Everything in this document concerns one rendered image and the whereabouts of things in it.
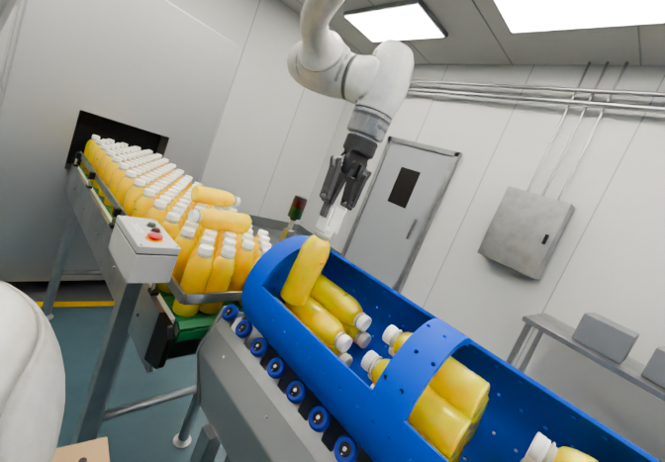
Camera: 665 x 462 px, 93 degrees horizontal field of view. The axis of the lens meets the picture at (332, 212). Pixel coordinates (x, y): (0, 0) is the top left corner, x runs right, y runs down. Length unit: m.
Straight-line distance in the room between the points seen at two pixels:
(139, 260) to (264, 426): 0.47
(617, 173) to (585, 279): 1.04
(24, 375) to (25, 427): 0.03
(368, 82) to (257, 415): 0.76
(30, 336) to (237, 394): 0.68
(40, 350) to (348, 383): 0.48
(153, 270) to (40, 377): 0.67
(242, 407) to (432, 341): 0.48
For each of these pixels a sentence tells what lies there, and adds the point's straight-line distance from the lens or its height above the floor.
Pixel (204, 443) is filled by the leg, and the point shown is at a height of 0.60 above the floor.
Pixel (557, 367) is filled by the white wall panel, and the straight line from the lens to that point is 3.99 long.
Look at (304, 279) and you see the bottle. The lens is 0.76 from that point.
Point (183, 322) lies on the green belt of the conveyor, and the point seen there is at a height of 0.90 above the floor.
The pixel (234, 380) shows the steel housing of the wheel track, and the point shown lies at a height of 0.87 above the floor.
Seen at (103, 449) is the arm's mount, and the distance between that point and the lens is 0.54.
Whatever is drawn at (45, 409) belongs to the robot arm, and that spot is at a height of 1.25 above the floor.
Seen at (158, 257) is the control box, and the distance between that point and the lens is 0.89.
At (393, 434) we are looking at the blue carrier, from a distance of 0.60.
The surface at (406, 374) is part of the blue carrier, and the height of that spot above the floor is 1.17.
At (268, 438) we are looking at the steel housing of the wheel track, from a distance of 0.83.
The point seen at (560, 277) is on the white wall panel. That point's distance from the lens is 3.91.
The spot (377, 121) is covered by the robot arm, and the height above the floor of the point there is 1.56.
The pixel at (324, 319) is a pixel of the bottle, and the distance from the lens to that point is 0.80.
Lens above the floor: 1.43
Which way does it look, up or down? 8 degrees down
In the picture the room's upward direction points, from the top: 22 degrees clockwise
